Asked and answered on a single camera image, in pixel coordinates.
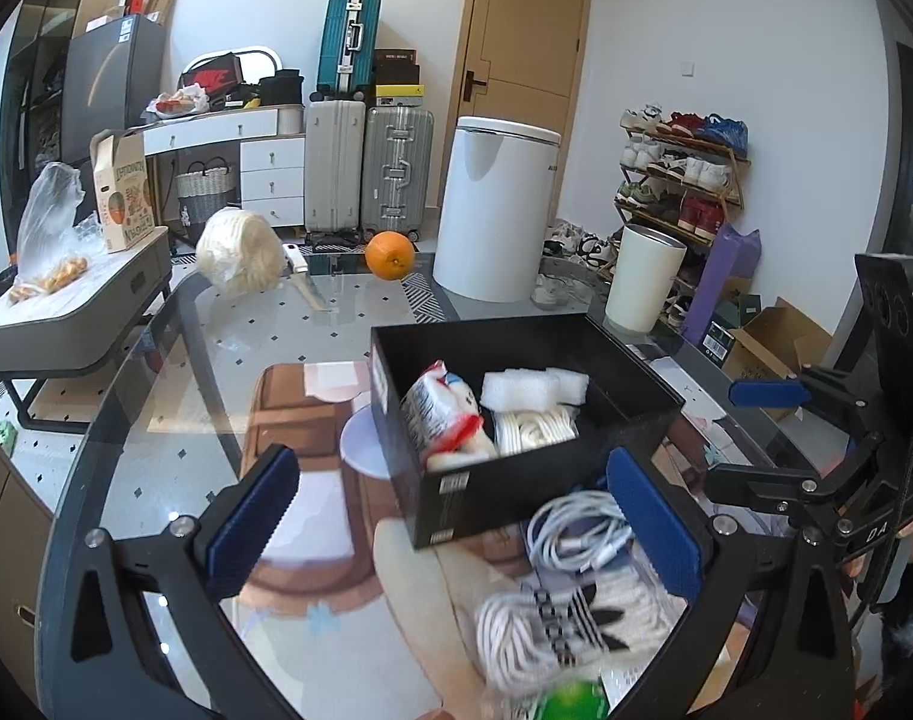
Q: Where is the white striped rope bundle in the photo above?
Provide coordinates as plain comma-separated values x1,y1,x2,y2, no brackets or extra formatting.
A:
473,565,691,699

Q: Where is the green white medicine packet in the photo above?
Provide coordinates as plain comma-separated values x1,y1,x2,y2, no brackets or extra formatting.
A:
485,676,616,720

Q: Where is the white foam padding piece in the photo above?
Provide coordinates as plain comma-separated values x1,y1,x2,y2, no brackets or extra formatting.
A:
479,367,590,413

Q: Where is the small white plush toy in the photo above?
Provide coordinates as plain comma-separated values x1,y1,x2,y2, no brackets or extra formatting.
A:
401,361,497,473

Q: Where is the open cardboard box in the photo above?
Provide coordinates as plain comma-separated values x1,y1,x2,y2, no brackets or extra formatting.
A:
722,298,832,382

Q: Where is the black storage box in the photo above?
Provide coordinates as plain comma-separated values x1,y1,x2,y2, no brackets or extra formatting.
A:
370,314,683,550

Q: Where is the cream trash bin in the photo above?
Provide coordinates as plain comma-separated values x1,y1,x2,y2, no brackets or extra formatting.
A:
605,224,687,333

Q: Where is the wooden shoe rack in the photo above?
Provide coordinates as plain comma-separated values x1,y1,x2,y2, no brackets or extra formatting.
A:
614,104,749,249

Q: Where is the large white cylindrical appliance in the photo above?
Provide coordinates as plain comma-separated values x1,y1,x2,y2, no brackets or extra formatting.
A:
432,115,561,304

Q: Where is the grey white side table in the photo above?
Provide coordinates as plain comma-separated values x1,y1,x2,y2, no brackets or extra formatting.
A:
0,226,172,434

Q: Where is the orange fruit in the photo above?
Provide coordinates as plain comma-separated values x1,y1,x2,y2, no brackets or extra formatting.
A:
364,231,416,281

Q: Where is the wooden door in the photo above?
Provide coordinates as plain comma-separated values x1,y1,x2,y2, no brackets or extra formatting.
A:
401,0,591,206

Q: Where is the clear bag of snacks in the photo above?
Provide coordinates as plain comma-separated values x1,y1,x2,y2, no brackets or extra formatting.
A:
8,161,105,304

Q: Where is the white cabbage in bag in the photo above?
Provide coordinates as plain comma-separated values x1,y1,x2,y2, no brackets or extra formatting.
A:
196,206,287,294

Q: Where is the silver suitcase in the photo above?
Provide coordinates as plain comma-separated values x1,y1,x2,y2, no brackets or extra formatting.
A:
361,106,434,241

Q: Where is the orange fruit carton box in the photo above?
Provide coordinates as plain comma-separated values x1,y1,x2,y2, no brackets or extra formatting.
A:
91,130,155,254

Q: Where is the woven basket under desk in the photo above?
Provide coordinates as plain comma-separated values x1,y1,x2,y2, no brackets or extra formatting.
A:
177,156,239,227

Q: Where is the white suitcase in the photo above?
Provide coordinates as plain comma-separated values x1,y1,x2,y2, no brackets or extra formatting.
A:
304,101,367,232

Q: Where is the teal suitcase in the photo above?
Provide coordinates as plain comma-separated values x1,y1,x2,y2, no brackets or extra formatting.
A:
317,0,382,99

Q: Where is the white desk with drawers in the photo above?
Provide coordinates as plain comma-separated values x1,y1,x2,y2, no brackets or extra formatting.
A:
143,104,305,227

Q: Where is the black refrigerator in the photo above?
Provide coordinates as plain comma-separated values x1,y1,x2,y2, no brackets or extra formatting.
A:
59,15,167,166

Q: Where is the red black shoe box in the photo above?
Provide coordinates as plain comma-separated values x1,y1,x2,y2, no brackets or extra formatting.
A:
180,52,244,109

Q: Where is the white handled knife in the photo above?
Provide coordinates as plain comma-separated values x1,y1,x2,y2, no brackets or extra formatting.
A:
283,242,328,312

